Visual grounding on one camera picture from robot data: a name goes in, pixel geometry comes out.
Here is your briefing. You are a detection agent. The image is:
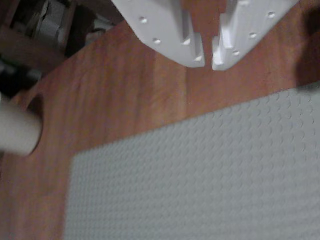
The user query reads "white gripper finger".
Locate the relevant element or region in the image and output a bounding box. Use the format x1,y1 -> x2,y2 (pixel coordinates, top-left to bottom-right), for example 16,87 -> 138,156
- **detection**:
111,0 -> 206,68
211,0 -> 300,72

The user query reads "grey studded lego baseplate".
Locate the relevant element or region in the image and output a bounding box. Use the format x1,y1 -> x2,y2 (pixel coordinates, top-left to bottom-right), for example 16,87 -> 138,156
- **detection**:
63,82 -> 320,240

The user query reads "grey background clutter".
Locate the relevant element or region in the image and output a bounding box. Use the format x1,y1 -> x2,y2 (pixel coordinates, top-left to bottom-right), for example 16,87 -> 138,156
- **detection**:
32,0 -> 68,38

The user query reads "brown wooden furniture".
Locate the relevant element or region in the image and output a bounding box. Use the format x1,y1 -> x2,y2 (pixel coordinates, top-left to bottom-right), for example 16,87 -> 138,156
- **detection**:
0,0 -> 78,73

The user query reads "white cylinder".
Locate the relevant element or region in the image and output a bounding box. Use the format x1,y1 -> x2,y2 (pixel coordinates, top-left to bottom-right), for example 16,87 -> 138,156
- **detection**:
0,98 -> 44,156

